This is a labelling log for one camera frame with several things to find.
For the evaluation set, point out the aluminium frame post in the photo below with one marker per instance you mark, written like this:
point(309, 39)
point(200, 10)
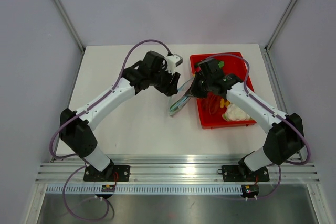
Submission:
point(280, 25)
point(68, 23)

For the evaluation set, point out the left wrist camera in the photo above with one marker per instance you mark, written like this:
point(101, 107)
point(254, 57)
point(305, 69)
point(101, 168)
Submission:
point(173, 61)

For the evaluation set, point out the right aluminium frame post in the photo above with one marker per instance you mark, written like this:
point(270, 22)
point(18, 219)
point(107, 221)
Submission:
point(280, 25)

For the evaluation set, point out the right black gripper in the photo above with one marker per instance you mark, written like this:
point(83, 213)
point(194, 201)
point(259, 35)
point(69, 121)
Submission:
point(193, 91)

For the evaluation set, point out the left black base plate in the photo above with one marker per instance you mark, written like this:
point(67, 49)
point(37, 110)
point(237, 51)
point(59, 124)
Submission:
point(119, 173)

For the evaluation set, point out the yellow corn kernels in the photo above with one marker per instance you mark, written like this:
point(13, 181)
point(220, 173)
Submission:
point(223, 103)

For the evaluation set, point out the aluminium mounting rail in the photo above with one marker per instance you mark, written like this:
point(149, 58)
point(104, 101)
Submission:
point(174, 169)

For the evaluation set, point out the white slotted cable duct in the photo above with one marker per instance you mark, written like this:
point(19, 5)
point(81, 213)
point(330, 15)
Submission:
point(146, 189)

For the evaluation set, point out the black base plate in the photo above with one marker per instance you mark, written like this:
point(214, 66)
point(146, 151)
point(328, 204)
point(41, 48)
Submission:
point(231, 173)
point(119, 173)

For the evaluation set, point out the clear zip top bag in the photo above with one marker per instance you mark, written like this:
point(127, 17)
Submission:
point(177, 102)

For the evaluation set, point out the red crayfish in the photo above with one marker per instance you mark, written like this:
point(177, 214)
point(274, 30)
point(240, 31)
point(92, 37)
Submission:
point(211, 104)

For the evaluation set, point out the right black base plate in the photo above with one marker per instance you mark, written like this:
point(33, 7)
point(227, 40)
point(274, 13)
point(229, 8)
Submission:
point(231, 173)

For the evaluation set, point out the pink dragon fruit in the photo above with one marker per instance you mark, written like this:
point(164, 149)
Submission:
point(220, 64)

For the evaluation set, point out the left aluminium frame post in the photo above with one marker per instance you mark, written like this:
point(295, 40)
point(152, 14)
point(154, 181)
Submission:
point(68, 23)

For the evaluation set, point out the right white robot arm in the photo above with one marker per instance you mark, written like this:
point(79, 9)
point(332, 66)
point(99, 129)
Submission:
point(284, 132)

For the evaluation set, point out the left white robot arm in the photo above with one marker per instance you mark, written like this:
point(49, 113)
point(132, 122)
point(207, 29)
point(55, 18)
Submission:
point(77, 126)

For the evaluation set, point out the white cauliflower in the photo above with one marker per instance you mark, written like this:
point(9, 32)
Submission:
point(234, 113)

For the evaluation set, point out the red plastic tray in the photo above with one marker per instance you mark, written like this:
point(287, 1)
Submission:
point(233, 65)

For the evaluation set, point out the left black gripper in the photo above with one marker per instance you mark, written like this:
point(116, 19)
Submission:
point(173, 89)

